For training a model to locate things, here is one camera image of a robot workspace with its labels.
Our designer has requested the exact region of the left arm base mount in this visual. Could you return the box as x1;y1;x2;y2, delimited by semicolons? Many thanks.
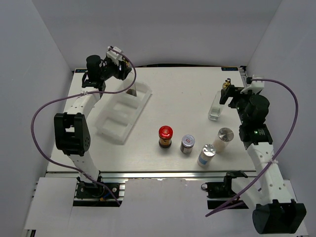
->
73;176;125;207

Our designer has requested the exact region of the red lid sauce jar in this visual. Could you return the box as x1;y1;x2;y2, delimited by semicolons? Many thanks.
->
158;125;173;149

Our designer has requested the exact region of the clear glass oil bottle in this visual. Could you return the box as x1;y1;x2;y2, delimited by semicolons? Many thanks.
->
208;78;231;120

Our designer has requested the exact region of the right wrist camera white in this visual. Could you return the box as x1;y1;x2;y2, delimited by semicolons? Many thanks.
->
241;75;265;94

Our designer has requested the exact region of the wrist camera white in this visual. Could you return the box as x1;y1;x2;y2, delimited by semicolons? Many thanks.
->
106;46;122;65
241;75;265;94

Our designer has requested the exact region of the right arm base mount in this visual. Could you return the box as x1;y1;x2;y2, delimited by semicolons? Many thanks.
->
200;171;248;210

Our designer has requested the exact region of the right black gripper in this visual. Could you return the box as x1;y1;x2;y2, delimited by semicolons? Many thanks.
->
219;85;257;124

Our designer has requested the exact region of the aluminium table frame rail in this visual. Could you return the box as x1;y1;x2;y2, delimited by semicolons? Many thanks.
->
238;66;248;87

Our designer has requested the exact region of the grey lid spice jar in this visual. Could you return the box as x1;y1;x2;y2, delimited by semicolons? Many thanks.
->
180;134;195;154

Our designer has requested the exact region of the blue label sago jar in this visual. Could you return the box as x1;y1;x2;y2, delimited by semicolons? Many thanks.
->
197;144;216;167

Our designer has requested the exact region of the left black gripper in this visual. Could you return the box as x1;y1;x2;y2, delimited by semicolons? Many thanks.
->
100;58;132;81

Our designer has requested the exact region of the white condiment rack tray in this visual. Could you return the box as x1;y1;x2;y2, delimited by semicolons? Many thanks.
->
95;81;152;144

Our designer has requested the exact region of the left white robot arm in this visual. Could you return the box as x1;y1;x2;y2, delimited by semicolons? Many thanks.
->
54;50;135;197

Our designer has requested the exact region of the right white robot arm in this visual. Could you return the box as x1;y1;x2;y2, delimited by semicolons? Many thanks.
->
220;85;307;234

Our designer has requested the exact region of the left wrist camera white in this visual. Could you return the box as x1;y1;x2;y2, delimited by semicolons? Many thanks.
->
106;46;122;65

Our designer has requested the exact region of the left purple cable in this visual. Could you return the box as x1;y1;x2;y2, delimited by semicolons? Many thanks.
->
31;48;138;207

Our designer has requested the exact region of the glass bottle dark sauce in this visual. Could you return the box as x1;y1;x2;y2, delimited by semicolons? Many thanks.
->
124;61;139;97

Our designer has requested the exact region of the steel lid white grain jar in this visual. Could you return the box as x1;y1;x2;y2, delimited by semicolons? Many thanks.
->
212;127;234;154

